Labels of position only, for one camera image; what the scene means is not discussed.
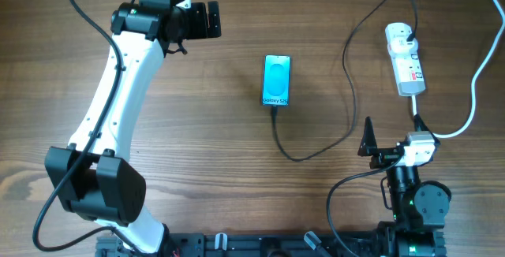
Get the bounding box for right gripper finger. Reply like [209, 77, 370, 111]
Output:
[357, 117, 378, 157]
[413, 114, 440, 145]

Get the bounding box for white power strip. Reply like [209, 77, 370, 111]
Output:
[385, 22, 426, 97]

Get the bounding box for black USB charging cable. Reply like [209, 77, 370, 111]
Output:
[270, 0, 419, 162]

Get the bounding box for teal screen Galaxy smartphone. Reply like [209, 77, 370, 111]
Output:
[262, 55, 291, 106]

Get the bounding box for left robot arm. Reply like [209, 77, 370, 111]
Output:
[44, 0, 221, 256]

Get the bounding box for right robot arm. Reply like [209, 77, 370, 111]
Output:
[357, 115, 452, 257]

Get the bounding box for white USB charger plug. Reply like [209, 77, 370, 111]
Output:
[387, 36, 418, 58]

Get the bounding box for white power strip cord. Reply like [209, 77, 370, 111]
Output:
[411, 0, 505, 140]

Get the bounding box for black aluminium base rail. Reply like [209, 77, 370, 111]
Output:
[95, 231, 447, 257]

